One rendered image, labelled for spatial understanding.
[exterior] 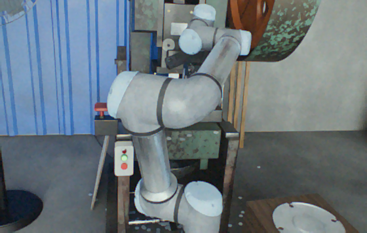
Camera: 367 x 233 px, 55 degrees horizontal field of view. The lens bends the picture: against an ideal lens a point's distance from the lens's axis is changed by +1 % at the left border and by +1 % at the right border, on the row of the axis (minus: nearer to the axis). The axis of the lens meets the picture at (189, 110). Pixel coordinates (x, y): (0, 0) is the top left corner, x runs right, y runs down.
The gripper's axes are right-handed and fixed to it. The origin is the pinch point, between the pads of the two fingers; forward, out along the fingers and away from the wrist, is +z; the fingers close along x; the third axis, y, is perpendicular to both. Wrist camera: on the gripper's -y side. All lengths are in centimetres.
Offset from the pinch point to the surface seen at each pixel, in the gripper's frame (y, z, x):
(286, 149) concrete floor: 119, 122, 56
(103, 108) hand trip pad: -31.5, 12.4, 1.1
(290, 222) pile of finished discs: 43, 36, -45
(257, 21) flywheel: 38, -14, 29
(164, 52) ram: -4.2, 0.8, 24.6
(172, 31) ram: -1.1, -7.5, 28.1
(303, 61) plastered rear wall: 142, 76, 117
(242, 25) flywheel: 39, -1, 46
